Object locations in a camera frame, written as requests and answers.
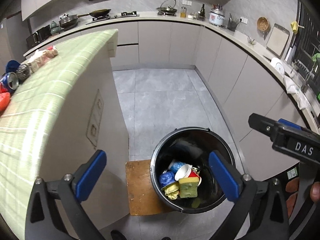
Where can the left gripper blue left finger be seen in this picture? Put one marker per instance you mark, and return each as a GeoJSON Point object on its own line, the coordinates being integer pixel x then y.
{"type": "Point", "coordinates": [43, 220]}

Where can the yellow sponge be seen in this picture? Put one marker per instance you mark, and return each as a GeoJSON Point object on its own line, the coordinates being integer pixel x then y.
{"type": "Point", "coordinates": [188, 187]}

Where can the snack wrapper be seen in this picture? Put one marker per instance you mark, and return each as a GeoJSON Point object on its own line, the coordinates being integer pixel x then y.
{"type": "Point", "coordinates": [41, 57]}

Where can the oil bottle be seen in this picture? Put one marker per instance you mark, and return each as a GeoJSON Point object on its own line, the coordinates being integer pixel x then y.
{"type": "Point", "coordinates": [183, 12]}

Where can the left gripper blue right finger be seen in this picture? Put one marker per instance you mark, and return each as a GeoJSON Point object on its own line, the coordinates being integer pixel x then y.
{"type": "Point", "coordinates": [261, 201]}

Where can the red white noodle cup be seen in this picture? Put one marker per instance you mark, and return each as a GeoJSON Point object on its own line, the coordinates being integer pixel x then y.
{"type": "Point", "coordinates": [186, 172]}

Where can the black trash bucket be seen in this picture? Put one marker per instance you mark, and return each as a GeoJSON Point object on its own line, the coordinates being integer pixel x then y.
{"type": "Point", "coordinates": [190, 145]}

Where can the round bamboo basket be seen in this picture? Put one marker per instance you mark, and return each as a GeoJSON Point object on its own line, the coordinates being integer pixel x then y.
{"type": "Point", "coordinates": [262, 24]}

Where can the yellow spray can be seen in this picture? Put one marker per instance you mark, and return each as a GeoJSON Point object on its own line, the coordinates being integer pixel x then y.
{"type": "Point", "coordinates": [195, 170]}

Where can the covered black wok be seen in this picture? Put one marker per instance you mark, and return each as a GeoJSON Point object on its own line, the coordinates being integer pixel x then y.
{"type": "Point", "coordinates": [68, 21]}

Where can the frying pan with handle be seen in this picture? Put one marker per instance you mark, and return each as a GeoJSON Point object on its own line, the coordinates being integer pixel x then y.
{"type": "Point", "coordinates": [96, 13]}

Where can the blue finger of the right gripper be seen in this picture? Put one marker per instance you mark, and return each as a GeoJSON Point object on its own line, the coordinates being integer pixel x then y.
{"type": "Point", "coordinates": [290, 123]}
{"type": "Point", "coordinates": [264, 125]}

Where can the white plate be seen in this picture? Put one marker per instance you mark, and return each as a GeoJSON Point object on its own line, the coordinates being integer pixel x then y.
{"type": "Point", "coordinates": [278, 65]}

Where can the white rice cooker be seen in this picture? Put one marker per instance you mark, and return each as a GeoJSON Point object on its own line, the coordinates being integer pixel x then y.
{"type": "Point", "coordinates": [216, 17]}

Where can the pan with glass lid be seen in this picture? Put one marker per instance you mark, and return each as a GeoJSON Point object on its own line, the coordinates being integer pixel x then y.
{"type": "Point", "coordinates": [167, 8]}

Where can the person's right hand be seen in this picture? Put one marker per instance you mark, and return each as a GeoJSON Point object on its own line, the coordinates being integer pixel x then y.
{"type": "Point", "coordinates": [292, 187]}

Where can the gas stove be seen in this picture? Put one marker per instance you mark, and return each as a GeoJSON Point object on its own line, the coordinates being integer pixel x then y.
{"type": "Point", "coordinates": [115, 16]}

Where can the blue cloth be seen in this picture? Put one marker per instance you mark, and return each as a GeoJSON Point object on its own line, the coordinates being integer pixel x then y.
{"type": "Point", "coordinates": [12, 66]}

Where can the dark sauce bottle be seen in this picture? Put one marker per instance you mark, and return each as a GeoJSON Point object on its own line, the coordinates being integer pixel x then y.
{"type": "Point", "coordinates": [202, 13]}

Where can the white rag on counter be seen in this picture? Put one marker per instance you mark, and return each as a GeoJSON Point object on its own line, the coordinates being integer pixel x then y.
{"type": "Point", "coordinates": [292, 88]}

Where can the refrigerator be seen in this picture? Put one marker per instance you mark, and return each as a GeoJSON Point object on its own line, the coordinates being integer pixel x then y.
{"type": "Point", "coordinates": [14, 33]}

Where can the red plastic bag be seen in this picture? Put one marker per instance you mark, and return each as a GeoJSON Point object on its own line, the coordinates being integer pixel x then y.
{"type": "Point", "coordinates": [4, 100]}

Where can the blue pepsi can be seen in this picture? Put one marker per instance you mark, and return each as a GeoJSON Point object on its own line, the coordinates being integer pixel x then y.
{"type": "Point", "coordinates": [9, 83]}

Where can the yellow cloth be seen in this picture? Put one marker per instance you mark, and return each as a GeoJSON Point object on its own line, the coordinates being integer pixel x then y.
{"type": "Point", "coordinates": [172, 190]}

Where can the utensil holder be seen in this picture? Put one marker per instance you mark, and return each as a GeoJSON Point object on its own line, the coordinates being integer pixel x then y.
{"type": "Point", "coordinates": [233, 23]}

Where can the teal ceramic jar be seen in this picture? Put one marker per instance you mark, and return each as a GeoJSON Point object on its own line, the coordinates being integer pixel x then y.
{"type": "Point", "coordinates": [54, 28]}

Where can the green checkered tablecloth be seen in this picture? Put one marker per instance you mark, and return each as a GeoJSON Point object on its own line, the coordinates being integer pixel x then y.
{"type": "Point", "coordinates": [31, 114]}

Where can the white cutting board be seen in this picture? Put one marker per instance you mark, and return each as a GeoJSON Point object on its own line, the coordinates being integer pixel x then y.
{"type": "Point", "coordinates": [277, 40]}

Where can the brown wooden stool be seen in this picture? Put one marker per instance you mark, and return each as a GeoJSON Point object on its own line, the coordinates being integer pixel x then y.
{"type": "Point", "coordinates": [143, 200]}

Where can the blue white noodle cup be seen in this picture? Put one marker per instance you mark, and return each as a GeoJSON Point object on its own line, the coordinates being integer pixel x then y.
{"type": "Point", "coordinates": [174, 166]}

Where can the small blue paper cup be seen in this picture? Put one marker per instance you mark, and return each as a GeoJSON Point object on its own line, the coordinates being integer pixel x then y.
{"type": "Point", "coordinates": [166, 178]}

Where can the black microwave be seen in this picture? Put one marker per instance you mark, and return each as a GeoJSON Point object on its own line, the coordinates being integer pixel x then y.
{"type": "Point", "coordinates": [38, 36]}

